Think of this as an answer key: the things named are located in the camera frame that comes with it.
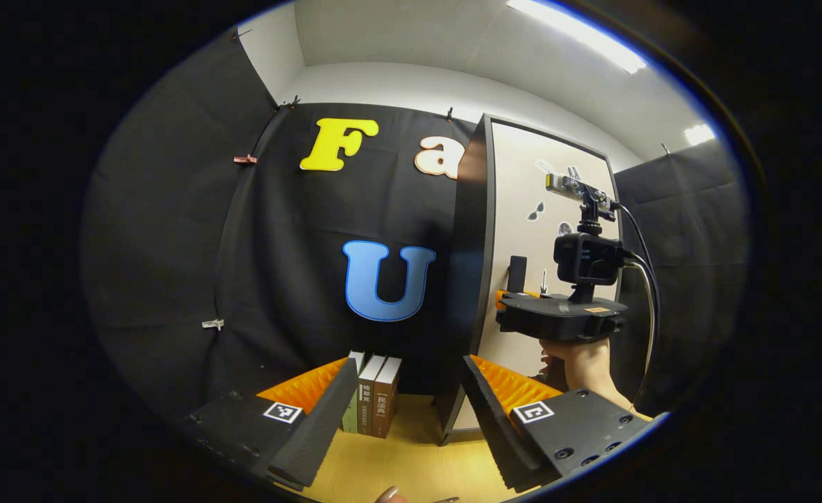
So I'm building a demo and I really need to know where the dark grey cabinet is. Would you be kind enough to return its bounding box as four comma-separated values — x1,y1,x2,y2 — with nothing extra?
437,114,624,448

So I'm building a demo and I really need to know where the black cable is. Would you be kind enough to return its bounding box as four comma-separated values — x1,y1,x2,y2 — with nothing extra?
615,203,663,413

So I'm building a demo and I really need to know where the black backdrop cloth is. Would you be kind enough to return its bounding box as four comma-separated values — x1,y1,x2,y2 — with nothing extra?
82,28,750,427

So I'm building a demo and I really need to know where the grey cable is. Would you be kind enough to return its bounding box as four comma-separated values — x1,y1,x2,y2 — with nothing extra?
624,255,657,395

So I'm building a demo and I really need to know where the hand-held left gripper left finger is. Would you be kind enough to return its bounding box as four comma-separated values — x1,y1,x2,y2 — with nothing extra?
173,358,360,492

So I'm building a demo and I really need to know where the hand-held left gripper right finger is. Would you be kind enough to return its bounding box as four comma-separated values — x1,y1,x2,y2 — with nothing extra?
461,355,652,493

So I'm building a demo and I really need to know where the brown book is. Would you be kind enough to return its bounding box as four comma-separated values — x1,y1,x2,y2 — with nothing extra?
372,358,403,439
357,355,388,437

